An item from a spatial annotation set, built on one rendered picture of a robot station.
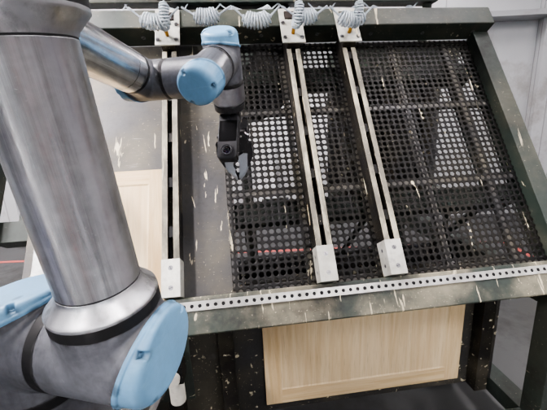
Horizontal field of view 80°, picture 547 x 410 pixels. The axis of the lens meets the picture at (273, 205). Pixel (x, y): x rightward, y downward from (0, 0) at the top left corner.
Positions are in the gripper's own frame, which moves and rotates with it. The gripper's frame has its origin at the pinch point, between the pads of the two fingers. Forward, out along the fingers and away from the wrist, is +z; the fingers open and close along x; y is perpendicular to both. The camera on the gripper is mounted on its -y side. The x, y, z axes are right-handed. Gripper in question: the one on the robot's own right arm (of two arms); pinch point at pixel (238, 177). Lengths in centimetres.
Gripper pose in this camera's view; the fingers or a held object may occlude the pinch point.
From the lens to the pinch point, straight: 87.9
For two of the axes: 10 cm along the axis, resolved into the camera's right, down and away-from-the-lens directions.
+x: -10.0, 0.4, 0.2
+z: 0.4, 7.5, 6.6
